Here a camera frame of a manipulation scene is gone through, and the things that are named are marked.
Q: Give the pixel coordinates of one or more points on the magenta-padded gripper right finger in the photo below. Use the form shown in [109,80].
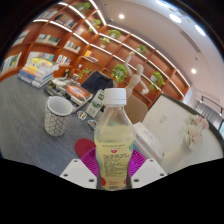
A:
[148,171]

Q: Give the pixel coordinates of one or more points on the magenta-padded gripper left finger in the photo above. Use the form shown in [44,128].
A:
[78,171]

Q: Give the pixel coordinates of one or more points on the clear bottle with yellow drink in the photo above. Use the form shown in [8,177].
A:
[115,140]

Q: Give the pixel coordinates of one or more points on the white book stack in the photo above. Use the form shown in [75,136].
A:
[148,140]

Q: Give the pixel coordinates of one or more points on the small colourful sticker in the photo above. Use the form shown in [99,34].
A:
[92,124]
[82,115]

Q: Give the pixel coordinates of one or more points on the white mug with triangle pattern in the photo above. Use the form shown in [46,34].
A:
[56,118]

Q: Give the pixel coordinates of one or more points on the pink and white flower bouquet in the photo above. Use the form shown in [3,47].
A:
[195,130]

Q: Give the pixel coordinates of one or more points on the dark book stack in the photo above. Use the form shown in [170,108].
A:
[71,91]

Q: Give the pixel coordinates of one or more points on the white curtain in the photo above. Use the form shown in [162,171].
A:
[208,111]

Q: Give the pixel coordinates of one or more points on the dark blue chair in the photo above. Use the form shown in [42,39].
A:
[96,82]

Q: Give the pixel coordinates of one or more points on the wooden artist mannequin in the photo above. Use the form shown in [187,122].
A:
[136,78]

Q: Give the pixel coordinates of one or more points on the colourful book stack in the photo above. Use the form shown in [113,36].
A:
[38,71]

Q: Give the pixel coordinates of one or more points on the wooden shelf unit with contents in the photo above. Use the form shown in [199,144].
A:
[100,46]

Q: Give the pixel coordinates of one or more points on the white wall socket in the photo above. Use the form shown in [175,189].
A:
[163,118]

